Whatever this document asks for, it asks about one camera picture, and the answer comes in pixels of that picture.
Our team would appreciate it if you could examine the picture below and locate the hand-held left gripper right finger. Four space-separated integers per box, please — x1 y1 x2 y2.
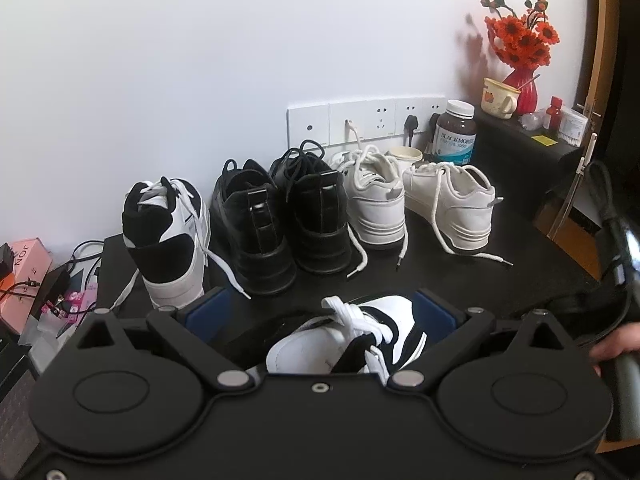
390 288 568 392

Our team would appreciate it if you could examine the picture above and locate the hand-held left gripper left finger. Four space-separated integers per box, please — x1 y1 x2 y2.
75 287 251 392

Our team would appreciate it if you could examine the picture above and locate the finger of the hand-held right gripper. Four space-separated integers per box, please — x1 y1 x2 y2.
512 287 608 321

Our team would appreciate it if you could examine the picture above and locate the black-white sneaker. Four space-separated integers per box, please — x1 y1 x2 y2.
111 177 252 311

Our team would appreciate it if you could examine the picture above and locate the black and white sneaker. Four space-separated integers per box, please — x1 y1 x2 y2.
121 177 211 311
245 295 428 378

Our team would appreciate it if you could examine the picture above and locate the white shoelace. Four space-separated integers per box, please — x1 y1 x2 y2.
320 296 416 386

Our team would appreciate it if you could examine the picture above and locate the person's right hand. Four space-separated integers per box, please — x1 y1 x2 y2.
590 325 640 377

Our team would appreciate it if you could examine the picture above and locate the black leather shoe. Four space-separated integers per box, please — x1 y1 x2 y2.
210 159 297 295
270 141 349 275

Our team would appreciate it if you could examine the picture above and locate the black cabinet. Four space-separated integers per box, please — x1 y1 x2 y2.
472 107 601 241

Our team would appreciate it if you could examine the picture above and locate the pink cosmetic packet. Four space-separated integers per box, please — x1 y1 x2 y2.
42 292 83 321

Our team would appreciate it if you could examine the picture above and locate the black flat box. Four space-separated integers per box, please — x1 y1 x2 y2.
37 265 71 306

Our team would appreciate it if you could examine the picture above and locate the pile of clear plastic packets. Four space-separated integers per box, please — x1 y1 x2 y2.
20 310 81 361

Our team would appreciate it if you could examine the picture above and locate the cream paper cup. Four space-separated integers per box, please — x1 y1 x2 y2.
389 146 425 167

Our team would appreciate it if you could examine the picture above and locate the cotton swab box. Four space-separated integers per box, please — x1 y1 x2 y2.
557 107 590 147

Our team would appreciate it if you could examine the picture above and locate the brown supplement bottle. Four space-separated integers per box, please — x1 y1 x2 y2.
432 100 477 163

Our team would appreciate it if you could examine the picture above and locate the small red bottle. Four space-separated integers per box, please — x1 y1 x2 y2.
547 96 566 133

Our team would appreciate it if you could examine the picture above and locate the pink cardboard box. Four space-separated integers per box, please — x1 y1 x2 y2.
7 239 53 286

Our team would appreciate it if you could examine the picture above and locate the salmon cardboard box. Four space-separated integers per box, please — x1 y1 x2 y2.
0 280 51 336

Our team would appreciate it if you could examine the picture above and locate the black power adapter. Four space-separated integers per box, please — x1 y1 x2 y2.
0 242 16 281

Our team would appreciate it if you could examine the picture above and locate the grey textured panel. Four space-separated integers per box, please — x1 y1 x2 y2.
0 375 41 466

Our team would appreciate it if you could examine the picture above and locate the cream printed mug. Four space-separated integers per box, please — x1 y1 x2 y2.
481 78 521 120

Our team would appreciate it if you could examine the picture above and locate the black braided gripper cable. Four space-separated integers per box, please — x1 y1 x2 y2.
575 240 633 348

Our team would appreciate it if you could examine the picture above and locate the black charger cable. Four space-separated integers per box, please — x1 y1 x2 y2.
65 240 106 281

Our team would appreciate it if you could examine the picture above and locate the silver door handle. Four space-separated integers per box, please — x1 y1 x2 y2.
575 101 601 136

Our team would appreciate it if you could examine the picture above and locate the white wall socket panel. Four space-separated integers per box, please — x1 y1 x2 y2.
286 94 447 147

